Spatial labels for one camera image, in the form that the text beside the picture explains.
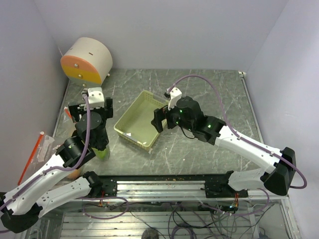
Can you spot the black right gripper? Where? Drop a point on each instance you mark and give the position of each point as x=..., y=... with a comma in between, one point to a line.
x=160, y=114

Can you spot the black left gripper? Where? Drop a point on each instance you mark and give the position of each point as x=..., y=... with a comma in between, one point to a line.
x=76, y=110

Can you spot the green toy leaf vegetable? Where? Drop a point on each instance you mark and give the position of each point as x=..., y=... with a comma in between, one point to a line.
x=102, y=154

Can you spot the clear bag orange zipper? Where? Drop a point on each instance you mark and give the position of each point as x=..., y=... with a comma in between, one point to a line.
x=45, y=147

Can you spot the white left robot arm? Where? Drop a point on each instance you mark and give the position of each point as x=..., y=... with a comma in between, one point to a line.
x=24, y=205

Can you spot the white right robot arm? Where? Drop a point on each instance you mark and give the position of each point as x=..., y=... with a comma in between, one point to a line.
x=276, y=167

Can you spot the pale green plastic basket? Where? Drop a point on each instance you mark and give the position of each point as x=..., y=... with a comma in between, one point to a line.
x=135, y=124

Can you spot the round cream drawer box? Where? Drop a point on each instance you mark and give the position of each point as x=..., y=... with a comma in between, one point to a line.
x=87, y=62

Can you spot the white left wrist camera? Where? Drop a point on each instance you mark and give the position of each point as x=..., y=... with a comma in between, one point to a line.
x=95, y=97

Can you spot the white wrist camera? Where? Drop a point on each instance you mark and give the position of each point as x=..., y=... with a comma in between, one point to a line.
x=173, y=95
x=95, y=97

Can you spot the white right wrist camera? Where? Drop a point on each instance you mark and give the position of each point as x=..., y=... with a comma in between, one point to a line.
x=173, y=95

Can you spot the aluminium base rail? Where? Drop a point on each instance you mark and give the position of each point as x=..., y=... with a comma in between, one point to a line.
x=166, y=187

